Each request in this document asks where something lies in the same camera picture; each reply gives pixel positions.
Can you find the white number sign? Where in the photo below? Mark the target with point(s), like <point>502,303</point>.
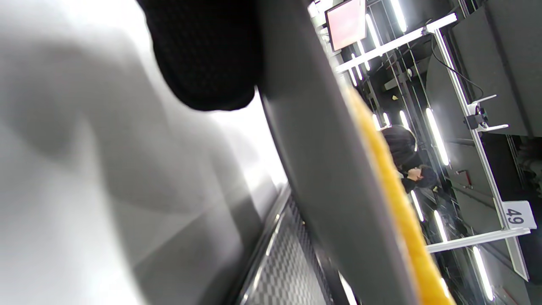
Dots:
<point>518,214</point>

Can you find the toast slice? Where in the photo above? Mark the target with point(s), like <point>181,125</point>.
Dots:
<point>398,199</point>

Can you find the person's left hand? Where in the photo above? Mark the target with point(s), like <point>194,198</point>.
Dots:
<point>203,51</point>

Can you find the pink screen monitor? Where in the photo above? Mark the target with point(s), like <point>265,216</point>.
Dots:
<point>345,23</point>

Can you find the white aluminium frame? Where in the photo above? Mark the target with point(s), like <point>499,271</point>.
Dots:
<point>478,144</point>

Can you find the grey round plate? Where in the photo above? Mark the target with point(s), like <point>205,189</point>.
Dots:
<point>322,148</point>

